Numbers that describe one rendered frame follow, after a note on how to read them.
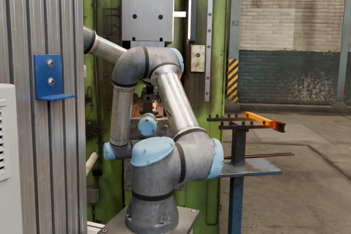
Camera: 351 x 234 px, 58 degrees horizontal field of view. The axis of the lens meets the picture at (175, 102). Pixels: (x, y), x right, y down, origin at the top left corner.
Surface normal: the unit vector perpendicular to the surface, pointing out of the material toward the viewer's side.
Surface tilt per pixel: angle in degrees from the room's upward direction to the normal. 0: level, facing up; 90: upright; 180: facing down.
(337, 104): 90
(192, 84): 90
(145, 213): 73
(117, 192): 90
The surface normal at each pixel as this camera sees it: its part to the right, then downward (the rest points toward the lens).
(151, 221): 0.01, -0.16
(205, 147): 0.26, -0.67
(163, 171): 0.39, 0.14
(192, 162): 0.37, -0.12
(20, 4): 0.94, 0.07
